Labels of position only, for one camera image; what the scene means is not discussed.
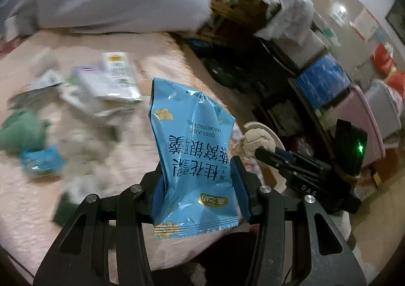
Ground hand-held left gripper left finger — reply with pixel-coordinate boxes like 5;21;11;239
32;170;166;286

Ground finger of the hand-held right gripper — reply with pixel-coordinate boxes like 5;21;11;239
274;146;318;165
254;147;296;177

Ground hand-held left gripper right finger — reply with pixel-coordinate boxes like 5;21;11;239
229;156;368;286

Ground white round waste bin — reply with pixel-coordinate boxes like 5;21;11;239
243;121;288;193

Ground blue snack packet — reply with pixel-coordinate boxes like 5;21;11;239
149;77;240;240

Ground crumpled beige paper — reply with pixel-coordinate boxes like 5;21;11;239
238;128;276;161

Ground pink fluffy blanket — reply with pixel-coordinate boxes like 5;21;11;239
0;31;265;275

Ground pink plastic container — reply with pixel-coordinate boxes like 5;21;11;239
332;84;387;169

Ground black rack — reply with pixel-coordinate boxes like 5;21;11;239
251;33;344;150

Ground blue storage box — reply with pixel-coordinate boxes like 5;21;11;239
295;53;352;110

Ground dark green wrapper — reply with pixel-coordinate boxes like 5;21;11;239
51;192;83;227

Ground grey lidded bin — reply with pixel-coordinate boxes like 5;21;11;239
363;79;405;142

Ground white leaflet packets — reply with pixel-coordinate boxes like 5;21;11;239
59;84;137;117

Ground small blue packet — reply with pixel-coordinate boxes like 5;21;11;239
20;145;66;180

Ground white storage box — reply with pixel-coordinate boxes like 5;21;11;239
284;28;330;69

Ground white packet with yellow logo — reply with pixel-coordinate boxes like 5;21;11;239
100;51;144;102

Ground white flat packet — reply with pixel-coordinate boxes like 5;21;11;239
71;65;106;97

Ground red bag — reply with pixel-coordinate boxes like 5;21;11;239
373;42;405;94

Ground green cloth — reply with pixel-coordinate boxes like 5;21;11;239
0;111;52;151

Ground white plastic bag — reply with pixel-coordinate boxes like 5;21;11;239
254;0;316;50

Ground grey white packet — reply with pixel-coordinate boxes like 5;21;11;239
24;69;65;92

